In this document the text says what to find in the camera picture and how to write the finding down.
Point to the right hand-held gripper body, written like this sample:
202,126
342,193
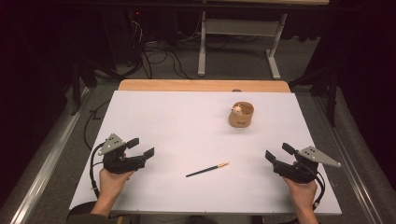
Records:
295,172

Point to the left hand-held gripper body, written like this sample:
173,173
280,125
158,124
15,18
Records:
120,163

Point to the aluminium floor rail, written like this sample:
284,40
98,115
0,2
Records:
348,155
46,168

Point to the white metal desk frame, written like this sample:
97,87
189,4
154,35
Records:
236,27

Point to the person's left hand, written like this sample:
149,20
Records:
110,185

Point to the person's right hand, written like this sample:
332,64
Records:
302,193

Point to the small white figurine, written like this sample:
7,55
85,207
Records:
237,109

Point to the black metal stand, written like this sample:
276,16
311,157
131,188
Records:
327,84
81,77

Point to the white table mat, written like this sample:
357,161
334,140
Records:
186,140

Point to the dark pencil with orange tip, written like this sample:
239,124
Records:
205,170

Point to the tan round pen holder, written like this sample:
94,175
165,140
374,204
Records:
240,120

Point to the black computer tower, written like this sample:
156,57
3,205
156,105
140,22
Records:
123,37

